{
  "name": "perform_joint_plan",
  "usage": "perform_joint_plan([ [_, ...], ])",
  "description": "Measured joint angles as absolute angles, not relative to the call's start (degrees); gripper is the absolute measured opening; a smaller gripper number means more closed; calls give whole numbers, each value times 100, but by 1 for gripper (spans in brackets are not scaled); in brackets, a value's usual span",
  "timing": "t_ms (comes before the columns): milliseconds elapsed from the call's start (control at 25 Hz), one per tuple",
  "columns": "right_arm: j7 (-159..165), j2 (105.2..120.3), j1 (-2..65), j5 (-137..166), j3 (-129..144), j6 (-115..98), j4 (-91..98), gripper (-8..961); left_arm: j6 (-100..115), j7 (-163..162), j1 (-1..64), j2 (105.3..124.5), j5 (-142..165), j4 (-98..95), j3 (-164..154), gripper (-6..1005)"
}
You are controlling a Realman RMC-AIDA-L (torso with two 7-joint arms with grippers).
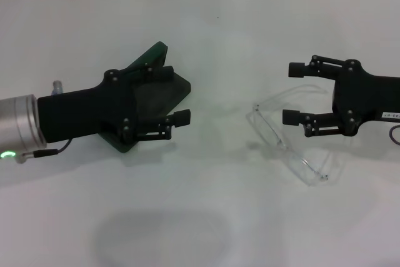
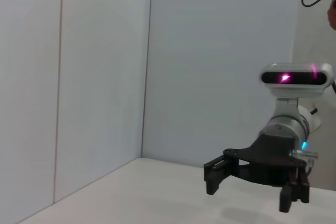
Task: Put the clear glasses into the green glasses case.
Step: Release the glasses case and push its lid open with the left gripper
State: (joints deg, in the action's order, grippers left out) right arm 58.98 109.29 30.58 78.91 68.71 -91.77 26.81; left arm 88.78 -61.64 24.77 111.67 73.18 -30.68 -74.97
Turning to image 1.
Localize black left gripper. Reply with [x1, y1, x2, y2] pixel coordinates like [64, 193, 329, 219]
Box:
[37, 63, 192, 143]

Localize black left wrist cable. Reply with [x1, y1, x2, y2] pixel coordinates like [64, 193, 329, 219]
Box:
[14, 139, 74, 164]

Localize clear white glasses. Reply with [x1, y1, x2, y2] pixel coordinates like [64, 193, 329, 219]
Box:
[245, 84, 331, 186]

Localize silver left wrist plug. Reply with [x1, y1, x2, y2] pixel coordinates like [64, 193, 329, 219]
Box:
[51, 79, 65, 96]

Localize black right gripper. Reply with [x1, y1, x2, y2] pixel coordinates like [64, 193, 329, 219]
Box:
[281, 54, 400, 138]

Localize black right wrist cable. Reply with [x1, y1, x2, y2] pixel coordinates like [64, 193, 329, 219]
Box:
[389, 124, 400, 148]

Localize green glasses case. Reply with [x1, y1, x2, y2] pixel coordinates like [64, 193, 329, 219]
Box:
[99, 41, 192, 154]

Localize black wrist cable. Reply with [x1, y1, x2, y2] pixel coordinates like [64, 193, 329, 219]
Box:
[14, 139, 74, 164]
[389, 124, 400, 148]

